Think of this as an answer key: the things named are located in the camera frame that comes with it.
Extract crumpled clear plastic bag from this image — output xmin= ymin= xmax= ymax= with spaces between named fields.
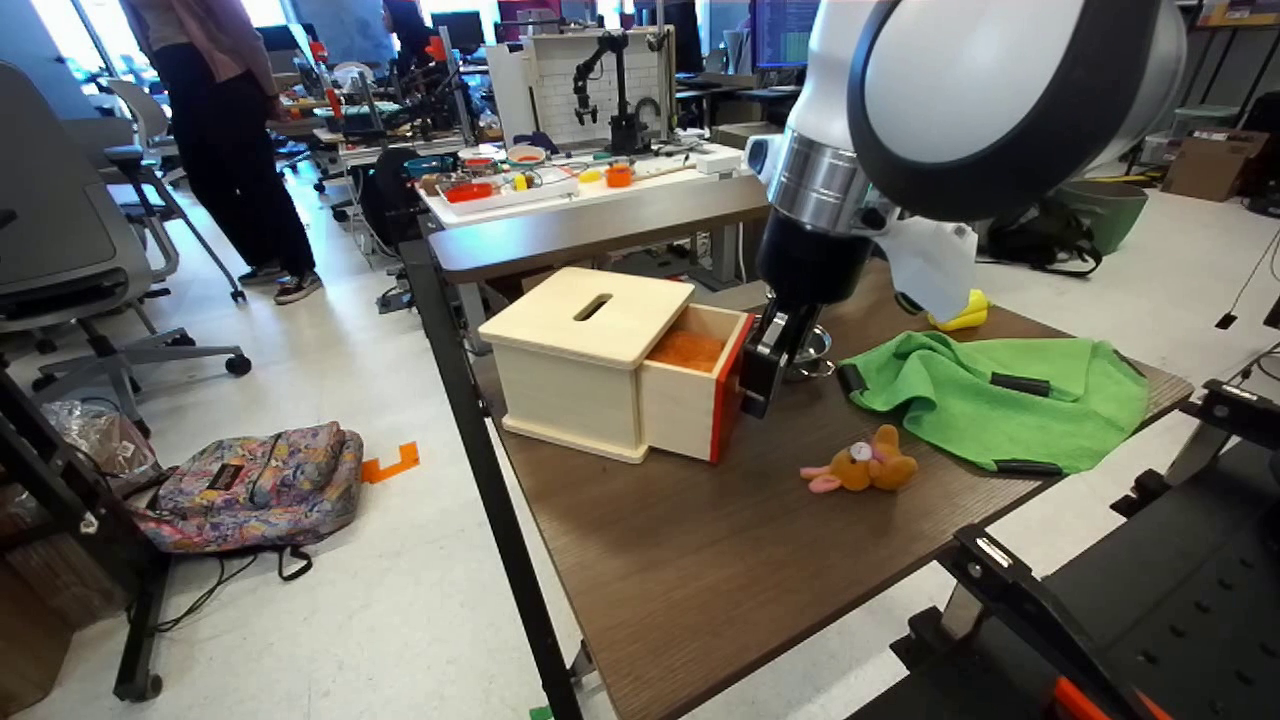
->
xmin=45 ymin=397 xmax=165 ymax=497

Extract yellow toy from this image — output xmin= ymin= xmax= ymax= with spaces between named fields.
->
xmin=931 ymin=283 xmax=997 ymax=337

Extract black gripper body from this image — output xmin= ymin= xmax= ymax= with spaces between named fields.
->
xmin=753 ymin=209 xmax=880 ymax=323

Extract brown background desk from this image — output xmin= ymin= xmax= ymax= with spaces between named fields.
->
xmin=424 ymin=171 xmax=777 ymax=328

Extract colourful patterned backpack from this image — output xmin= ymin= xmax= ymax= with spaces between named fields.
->
xmin=131 ymin=420 xmax=366 ymax=582

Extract white office chair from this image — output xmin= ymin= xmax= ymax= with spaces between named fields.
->
xmin=100 ymin=75 xmax=252 ymax=302

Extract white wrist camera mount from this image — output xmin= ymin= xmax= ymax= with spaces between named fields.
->
xmin=872 ymin=210 xmax=984 ymax=323

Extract white tray board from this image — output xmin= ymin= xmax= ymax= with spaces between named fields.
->
xmin=413 ymin=138 xmax=753 ymax=230

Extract orange pink plush toy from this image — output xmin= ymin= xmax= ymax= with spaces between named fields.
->
xmin=795 ymin=420 xmax=925 ymax=500

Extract green microfiber cloth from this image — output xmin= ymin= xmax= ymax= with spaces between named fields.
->
xmin=836 ymin=328 xmax=1159 ymax=479

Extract orange plastic floor piece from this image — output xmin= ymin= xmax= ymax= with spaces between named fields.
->
xmin=354 ymin=438 xmax=424 ymax=489

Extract black metal stand frame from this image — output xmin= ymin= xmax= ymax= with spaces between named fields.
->
xmin=0 ymin=372 xmax=174 ymax=706

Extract cream wooden box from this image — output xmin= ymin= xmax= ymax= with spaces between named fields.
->
xmin=477 ymin=263 xmax=698 ymax=466

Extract cardboard box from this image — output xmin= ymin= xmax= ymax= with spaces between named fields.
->
xmin=1163 ymin=129 xmax=1273 ymax=202

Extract black table frame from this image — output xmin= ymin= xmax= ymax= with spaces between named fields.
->
xmin=395 ymin=234 xmax=587 ymax=720

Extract green bin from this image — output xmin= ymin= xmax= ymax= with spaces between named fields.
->
xmin=1057 ymin=174 xmax=1153 ymax=263

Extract black floor bag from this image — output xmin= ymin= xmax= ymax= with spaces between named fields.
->
xmin=981 ymin=194 xmax=1091 ymax=280

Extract wooden drawer orange front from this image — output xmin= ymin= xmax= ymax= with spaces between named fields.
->
xmin=639 ymin=300 xmax=758 ymax=466

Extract computer monitor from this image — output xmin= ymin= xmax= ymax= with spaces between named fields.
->
xmin=745 ymin=0 xmax=825 ymax=80

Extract grey office chair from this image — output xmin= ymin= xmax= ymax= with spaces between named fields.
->
xmin=0 ymin=61 xmax=255 ymax=397

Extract standing person dark trousers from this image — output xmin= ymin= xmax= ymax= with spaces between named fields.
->
xmin=114 ymin=0 xmax=327 ymax=307

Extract white display board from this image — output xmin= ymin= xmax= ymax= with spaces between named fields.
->
xmin=485 ymin=25 xmax=681 ymax=150

